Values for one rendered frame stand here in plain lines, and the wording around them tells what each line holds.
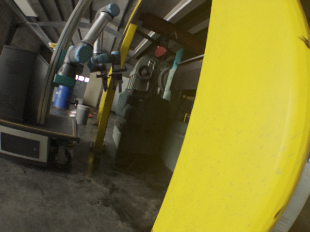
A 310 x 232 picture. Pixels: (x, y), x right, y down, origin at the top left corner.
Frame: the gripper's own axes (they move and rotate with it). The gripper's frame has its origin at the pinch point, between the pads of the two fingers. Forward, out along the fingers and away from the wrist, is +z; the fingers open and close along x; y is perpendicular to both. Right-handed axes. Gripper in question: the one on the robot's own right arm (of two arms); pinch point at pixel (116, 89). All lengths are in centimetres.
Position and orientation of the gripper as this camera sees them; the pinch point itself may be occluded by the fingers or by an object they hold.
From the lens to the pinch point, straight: 120.5
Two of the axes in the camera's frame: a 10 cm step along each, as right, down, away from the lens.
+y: -7.9, 2.2, -5.7
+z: -0.2, 9.2, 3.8
